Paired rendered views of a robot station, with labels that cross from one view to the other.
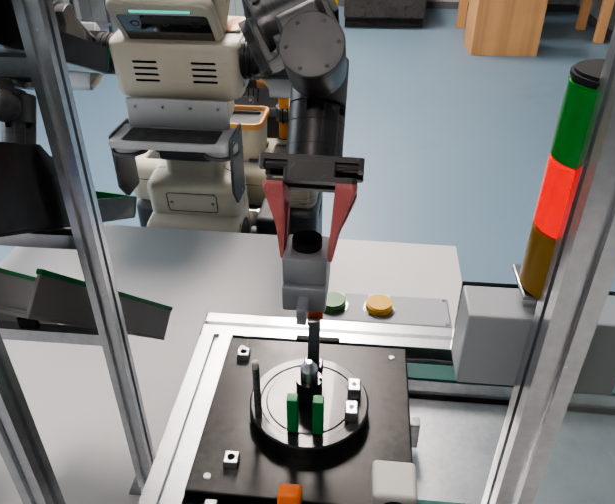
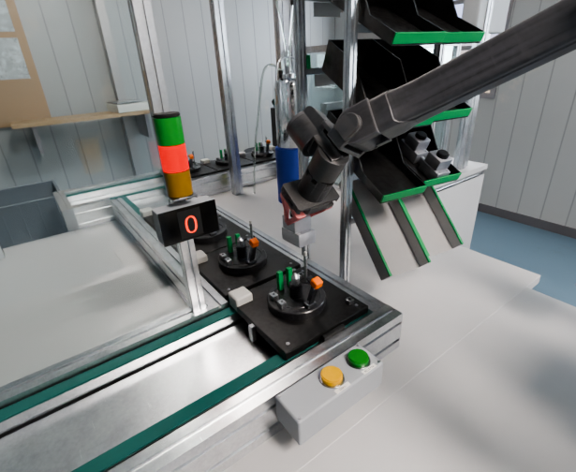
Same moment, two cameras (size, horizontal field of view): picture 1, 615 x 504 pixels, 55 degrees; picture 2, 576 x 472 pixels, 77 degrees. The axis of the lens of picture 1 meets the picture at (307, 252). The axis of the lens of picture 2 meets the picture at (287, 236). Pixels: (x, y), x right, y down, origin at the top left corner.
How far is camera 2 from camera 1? 1.11 m
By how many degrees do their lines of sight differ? 109
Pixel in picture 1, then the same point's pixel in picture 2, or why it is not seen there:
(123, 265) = (554, 359)
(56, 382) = (430, 298)
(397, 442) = (251, 312)
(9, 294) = (397, 213)
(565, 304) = not seen: hidden behind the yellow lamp
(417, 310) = (307, 393)
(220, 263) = (529, 412)
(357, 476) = (256, 295)
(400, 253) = not seen: outside the picture
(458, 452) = (231, 354)
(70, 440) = (387, 290)
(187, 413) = (338, 282)
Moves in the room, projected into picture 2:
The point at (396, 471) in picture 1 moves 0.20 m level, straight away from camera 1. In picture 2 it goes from (241, 294) to (278, 344)
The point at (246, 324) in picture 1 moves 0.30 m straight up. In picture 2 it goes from (378, 321) to (389, 194)
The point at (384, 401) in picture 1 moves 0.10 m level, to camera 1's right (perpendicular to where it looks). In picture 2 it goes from (271, 322) to (233, 345)
